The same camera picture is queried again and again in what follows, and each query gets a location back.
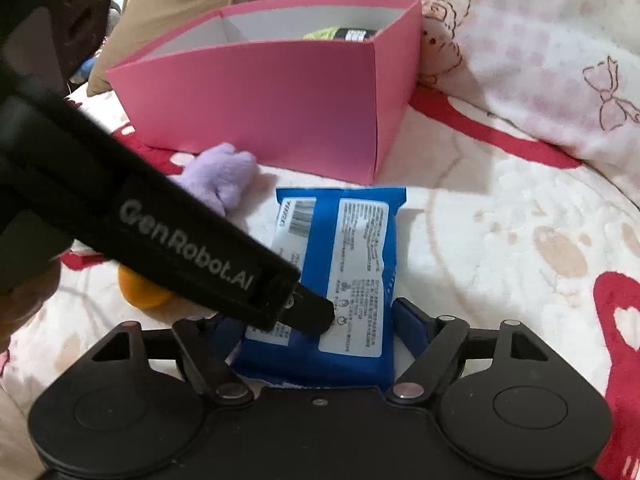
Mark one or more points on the pink patterned blanket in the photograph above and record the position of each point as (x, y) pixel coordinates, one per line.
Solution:
(525, 35)

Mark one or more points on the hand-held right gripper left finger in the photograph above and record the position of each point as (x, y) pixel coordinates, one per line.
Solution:
(225, 347)

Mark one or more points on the blue wet wipes packet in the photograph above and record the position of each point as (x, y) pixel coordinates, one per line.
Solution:
(360, 240)

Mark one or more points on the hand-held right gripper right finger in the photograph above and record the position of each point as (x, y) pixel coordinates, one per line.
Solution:
(410, 325)

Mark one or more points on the orange makeup sponge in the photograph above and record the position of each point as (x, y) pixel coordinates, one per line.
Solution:
(140, 292)

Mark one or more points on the red bear printed blanket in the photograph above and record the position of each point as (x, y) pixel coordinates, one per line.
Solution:
(500, 260)

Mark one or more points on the person's beige fuzzy clothing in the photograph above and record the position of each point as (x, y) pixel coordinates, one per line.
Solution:
(12, 425)

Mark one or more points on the green yarn ball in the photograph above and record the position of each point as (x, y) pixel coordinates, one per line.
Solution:
(320, 34)

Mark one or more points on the pink cardboard box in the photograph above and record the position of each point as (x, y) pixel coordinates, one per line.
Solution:
(275, 110)

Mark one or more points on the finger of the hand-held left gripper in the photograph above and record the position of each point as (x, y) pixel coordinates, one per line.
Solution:
(312, 310)

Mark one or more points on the purple plush toy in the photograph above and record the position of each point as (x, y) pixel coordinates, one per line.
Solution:
(225, 175)

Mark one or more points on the person's left hand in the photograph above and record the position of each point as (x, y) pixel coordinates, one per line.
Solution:
(25, 310)

